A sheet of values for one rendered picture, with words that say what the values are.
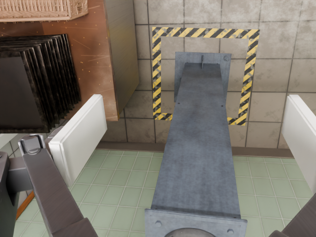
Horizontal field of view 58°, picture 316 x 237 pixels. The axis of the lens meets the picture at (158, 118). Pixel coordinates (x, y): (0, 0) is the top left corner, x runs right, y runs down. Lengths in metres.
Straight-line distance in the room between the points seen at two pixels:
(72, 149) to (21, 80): 0.84
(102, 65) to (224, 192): 0.72
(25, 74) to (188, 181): 0.59
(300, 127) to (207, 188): 0.56
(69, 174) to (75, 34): 1.05
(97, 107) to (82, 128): 0.03
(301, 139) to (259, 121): 1.71
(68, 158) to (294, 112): 0.14
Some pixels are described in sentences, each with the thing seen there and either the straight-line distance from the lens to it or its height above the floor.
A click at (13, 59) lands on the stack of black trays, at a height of 0.87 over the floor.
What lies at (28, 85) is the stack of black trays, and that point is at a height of 0.87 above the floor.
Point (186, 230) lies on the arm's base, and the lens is 0.67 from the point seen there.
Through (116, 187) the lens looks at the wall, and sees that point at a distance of 1.65.
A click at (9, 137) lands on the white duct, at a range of 1.52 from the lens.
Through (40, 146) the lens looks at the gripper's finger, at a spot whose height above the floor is 1.54.
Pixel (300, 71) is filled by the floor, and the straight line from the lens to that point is 1.82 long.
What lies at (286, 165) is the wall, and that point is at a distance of 1.88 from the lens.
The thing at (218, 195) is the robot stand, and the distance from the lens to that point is 0.72.
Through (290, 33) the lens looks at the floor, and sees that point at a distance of 1.74.
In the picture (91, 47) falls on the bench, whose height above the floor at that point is 0.58.
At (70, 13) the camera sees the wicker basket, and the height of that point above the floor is 0.73.
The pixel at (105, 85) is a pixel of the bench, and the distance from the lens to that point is 1.22.
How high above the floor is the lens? 1.65
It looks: 61 degrees down
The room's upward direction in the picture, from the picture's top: 162 degrees counter-clockwise
